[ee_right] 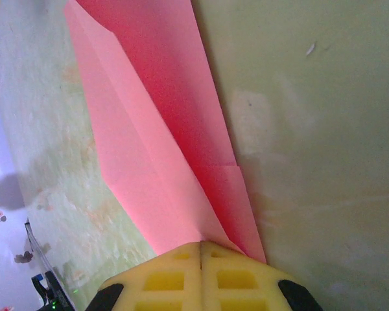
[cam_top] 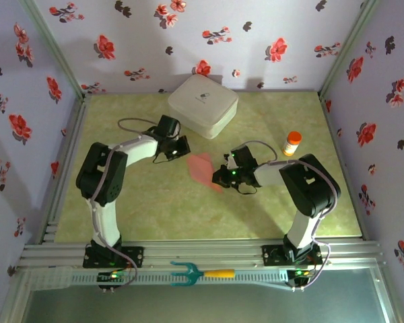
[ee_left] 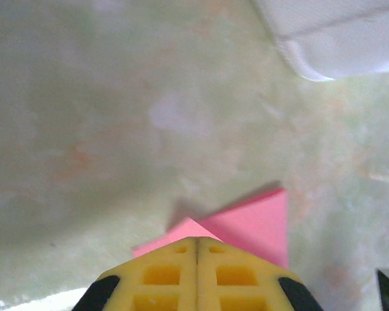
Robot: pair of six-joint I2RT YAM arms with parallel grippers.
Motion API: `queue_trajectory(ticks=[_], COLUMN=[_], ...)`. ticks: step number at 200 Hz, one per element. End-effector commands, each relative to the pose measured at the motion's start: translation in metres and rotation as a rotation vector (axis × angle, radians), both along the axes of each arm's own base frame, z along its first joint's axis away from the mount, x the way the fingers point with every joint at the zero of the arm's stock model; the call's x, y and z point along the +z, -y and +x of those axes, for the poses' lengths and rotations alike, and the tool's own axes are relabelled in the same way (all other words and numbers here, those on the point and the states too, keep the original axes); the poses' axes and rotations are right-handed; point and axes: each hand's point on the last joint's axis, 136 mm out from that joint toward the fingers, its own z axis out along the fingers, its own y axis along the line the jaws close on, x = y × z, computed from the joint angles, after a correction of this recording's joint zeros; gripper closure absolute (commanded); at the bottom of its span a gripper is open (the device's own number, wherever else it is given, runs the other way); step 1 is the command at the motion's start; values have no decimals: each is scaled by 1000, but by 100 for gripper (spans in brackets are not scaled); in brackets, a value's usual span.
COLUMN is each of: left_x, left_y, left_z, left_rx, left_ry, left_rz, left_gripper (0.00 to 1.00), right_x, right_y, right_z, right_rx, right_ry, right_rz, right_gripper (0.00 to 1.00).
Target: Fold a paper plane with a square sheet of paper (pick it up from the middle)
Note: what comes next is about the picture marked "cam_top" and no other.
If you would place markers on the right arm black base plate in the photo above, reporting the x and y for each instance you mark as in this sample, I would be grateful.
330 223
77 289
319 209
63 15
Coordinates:
267 257

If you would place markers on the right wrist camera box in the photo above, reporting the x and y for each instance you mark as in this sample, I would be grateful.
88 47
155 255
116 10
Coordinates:
231 161

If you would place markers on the pink paper sheet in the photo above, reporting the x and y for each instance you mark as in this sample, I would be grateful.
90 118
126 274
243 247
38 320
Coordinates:
200 168

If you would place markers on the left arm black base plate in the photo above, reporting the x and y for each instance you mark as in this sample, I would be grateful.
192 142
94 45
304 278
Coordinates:
89 260

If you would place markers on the aluminium frame bar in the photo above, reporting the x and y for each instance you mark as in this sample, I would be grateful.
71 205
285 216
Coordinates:
15 303
390 303

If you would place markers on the aluminium side rail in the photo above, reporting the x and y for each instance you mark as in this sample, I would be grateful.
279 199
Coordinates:
334 134
75 134

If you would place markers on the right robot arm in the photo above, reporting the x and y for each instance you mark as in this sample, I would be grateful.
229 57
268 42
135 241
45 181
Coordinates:
303 228

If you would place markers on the white plastic lidded box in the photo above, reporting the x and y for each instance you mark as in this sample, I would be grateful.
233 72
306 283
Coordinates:
202 104

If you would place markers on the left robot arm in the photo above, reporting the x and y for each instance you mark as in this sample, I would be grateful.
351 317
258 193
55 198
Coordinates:
106 222

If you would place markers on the aluminium frame post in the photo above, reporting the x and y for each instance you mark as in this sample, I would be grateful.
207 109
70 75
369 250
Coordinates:
345 50
74 84

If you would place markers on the aluminium mounting rail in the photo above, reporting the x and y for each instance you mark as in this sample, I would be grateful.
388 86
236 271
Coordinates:
205 252

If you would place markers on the orange capped pill bottle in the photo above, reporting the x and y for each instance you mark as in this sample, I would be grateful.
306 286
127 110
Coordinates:
292 143

